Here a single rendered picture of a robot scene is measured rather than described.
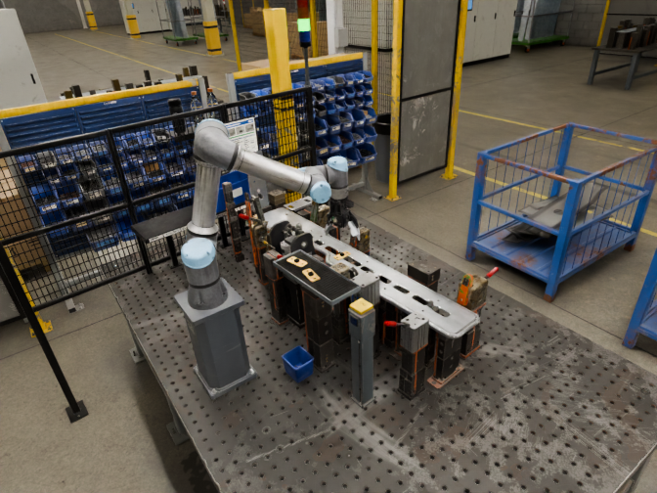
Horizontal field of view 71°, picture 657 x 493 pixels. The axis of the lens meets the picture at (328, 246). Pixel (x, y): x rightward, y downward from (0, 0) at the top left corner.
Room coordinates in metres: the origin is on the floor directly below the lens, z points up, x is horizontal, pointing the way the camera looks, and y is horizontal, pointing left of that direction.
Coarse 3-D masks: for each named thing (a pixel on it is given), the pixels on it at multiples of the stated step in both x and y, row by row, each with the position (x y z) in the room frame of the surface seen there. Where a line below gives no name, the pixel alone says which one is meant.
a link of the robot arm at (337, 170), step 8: (328, 160) 1.65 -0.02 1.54; (336, 160) 1.64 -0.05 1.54; (344, 160) 1.65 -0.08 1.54; (328, 168) 1.64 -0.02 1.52; (336, 168) 1.63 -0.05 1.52; (344, 168) 1.64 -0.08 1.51; (328, 176) 1.62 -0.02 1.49; (336, 176) 1.63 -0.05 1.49; (344, 176) 1.64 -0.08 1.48; (336, 184) 1.63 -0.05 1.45; (344, 184) 1.64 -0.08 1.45
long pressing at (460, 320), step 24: (264, 216) 2.32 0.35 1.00; (288, 216) 2.30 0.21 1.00; (336, 240) 2.01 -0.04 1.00; (384, 264) 1.76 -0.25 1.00; (384, 288) 1.57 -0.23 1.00; (408, 288) 1.56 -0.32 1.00; (408, 312) 1.40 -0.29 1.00; (432, 312) 1.39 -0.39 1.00; (456, 312) 1.38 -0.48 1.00; (456, 336) 1.25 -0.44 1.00
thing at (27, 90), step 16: (0, 16) 7.06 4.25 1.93; (16, 16) 7.16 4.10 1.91; (0, 32) 7.02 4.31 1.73; (16, 32) 7.12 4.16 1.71; (0, 48) 6.98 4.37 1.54; (16, 48) 7.09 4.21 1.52; (0, 64) 6.95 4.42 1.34; (16, 64) 7.05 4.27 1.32; (32, 64) 7.16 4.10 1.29; (0, 80) 6.90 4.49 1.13; (16, 80) 7.01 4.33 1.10; (32, 80) 7.10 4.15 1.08; (0, 96) 6.86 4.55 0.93; (16, 96) 6.97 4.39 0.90; (32, 96) 7.08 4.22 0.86
